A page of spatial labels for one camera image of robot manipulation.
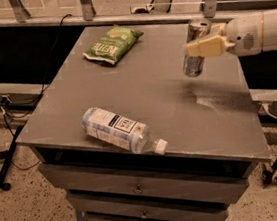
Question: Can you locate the silver redbull can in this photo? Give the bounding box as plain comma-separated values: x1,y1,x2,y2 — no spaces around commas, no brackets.
183,19,212,78

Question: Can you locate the grey drawer cabinet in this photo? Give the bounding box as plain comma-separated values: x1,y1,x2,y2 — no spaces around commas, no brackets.
18,24,270,221

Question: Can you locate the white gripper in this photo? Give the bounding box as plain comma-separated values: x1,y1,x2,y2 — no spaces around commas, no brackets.
185,14,264,57

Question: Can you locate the black cable on left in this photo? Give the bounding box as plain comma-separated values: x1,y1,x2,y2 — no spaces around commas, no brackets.
0,13,91,173

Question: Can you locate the black metal stand leg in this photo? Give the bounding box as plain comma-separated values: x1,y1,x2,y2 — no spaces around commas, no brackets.
0,126,23,191

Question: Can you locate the green chip bag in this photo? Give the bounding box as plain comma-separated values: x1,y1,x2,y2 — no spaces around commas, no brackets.
83,25,144,65

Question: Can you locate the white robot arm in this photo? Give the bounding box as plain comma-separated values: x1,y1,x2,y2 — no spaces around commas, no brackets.
185,9,277,58

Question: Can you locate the clear blue plastic bottle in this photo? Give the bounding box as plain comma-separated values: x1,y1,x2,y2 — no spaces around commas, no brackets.
82,107,168,155

